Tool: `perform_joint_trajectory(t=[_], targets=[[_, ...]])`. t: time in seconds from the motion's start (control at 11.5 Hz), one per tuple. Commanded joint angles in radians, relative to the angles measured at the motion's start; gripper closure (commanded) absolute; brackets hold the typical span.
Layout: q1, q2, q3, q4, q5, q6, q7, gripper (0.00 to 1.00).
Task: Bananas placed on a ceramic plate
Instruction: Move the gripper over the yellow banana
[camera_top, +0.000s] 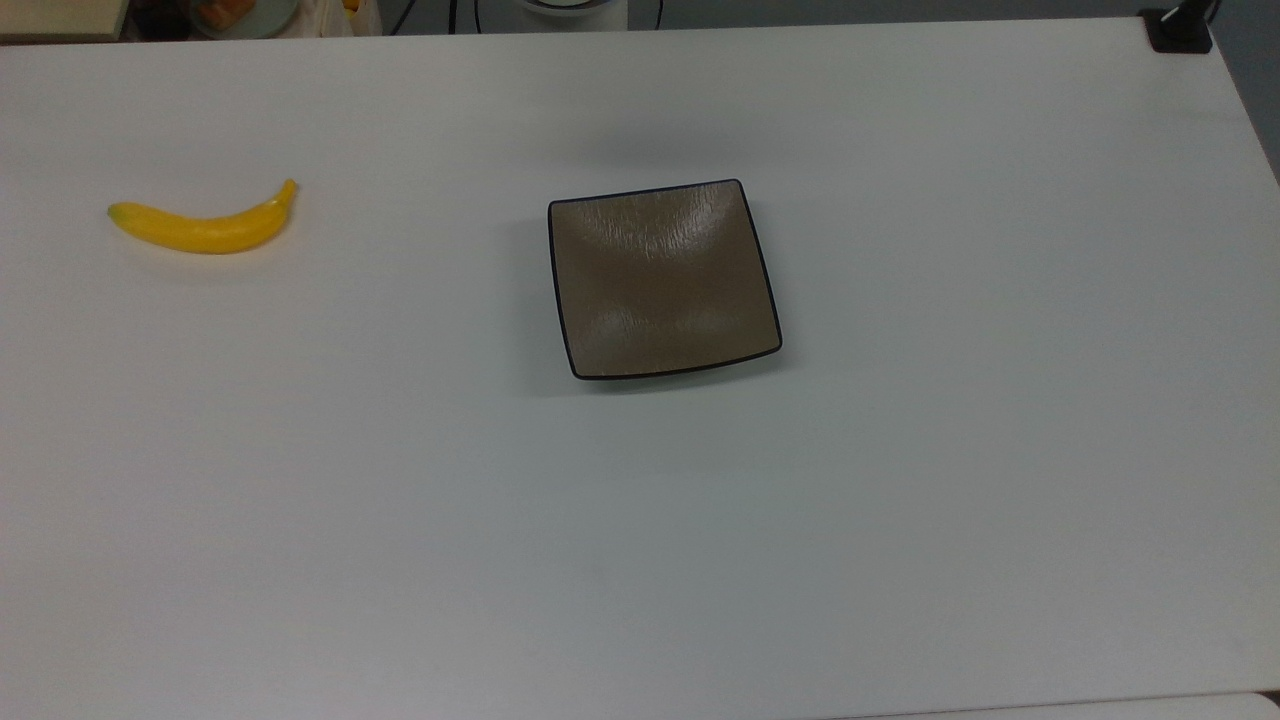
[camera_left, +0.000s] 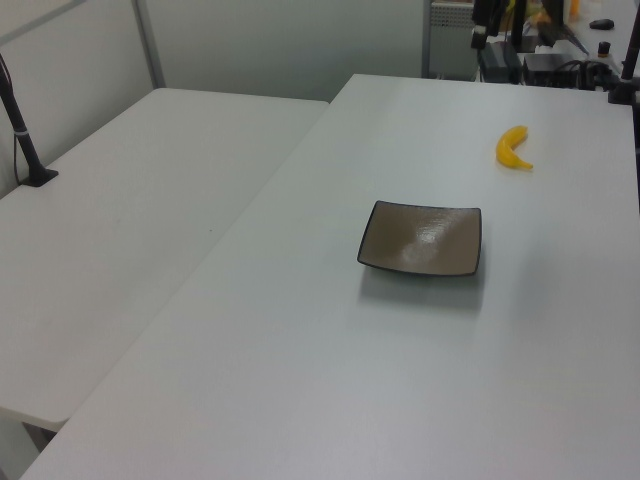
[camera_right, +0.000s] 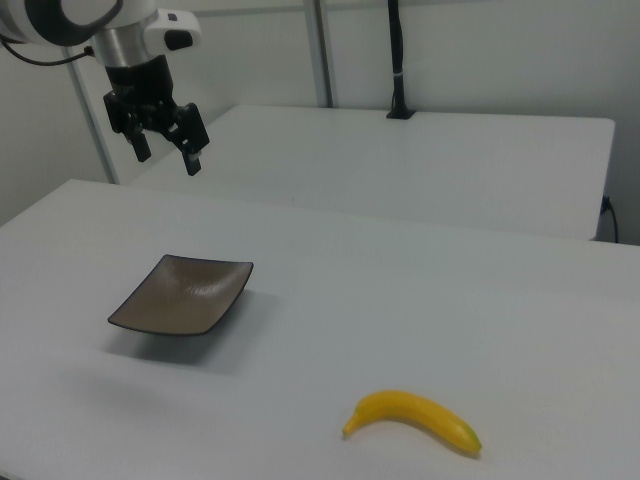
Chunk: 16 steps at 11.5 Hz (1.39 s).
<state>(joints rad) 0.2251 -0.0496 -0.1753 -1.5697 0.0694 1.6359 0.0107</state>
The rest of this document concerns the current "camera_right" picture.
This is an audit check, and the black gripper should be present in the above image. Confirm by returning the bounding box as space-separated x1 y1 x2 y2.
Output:
102 53 211 177

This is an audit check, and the yellow banana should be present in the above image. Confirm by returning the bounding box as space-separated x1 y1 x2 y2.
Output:
342 389 483 456

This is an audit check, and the square brown ceramic plate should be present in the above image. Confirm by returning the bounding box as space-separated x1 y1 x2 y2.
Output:
106 253 255 338

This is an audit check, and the white table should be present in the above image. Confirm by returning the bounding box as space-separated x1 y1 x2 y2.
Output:
125 103 617 243

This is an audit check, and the white vertical frame post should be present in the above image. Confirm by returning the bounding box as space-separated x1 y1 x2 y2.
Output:
303 0 335 108
67 47 121 185

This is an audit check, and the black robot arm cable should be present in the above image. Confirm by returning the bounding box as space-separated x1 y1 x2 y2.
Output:
0 37 96 67

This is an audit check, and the black camera stand pole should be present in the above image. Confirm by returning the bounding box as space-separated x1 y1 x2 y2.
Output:
385 0 418 121

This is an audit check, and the black wall power cable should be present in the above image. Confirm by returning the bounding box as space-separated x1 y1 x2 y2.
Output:
602 195 621 245

